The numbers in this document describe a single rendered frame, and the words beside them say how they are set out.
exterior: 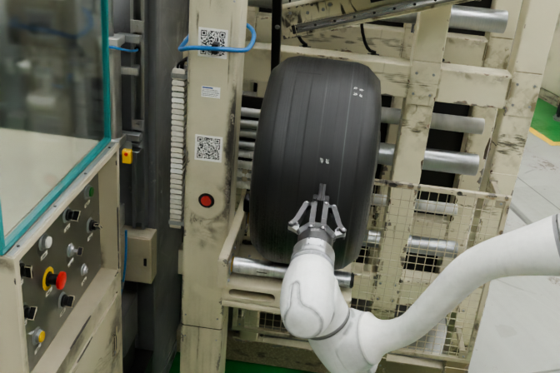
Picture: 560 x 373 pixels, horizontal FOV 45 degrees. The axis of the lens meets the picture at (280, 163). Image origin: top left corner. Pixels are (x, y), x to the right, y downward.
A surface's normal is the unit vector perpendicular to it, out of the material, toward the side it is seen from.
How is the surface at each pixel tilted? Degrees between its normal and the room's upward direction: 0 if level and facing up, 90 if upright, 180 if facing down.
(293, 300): 42
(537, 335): 0
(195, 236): 90
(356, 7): 90
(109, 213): 90
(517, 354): 0
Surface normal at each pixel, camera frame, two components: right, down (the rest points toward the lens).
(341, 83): 0.04, -0.69
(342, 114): -0.01, -0.44
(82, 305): 0.08, -0.91
